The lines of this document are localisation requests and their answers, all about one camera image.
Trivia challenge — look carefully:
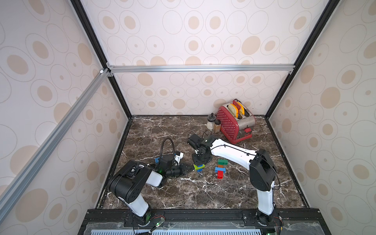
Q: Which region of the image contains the lime green 2x4 lego brick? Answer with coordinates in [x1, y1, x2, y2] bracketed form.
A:
[194, 164, 205, 171]

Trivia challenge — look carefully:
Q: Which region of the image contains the red 2x2 lego brick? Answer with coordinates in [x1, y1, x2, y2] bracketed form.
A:
[217, 171, 224, 179]

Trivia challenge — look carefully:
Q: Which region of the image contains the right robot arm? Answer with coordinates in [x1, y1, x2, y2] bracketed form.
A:
[187, 134, 279, 226]

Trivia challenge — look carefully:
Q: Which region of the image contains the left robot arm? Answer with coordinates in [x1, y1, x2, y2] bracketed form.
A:
[107, 152, 195, 224]

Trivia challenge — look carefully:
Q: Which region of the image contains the brown spice jar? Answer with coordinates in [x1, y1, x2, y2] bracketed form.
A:
[213, 119, 221, 133]

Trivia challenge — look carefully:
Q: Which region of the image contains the glass jar with black lid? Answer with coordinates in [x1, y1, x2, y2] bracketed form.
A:
[206, 113, 216, 131]

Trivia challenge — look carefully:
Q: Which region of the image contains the red polka dot toaster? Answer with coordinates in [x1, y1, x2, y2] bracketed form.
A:
[216, 99, 256, 144]

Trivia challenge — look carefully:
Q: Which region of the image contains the toy bread slice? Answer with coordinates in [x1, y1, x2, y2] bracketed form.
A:
[227, 103, 239, 118]

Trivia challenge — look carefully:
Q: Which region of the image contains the yellow toy slice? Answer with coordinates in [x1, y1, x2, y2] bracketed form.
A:
[233, 100, 245, 116]

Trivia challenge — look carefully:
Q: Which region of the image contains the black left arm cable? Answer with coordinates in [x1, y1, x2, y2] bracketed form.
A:
[159, 137, 176, 158]

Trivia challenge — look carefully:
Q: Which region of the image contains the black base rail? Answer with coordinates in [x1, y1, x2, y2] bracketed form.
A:
[78, 208, 331, 235]

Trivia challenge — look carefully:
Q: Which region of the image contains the horizontal aluminium rail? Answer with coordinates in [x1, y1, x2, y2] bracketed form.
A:
[102, 64, 295, 73]

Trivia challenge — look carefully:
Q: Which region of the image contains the left diagonal aluminium rail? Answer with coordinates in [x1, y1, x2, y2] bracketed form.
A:
[1, 68, 110, 223]

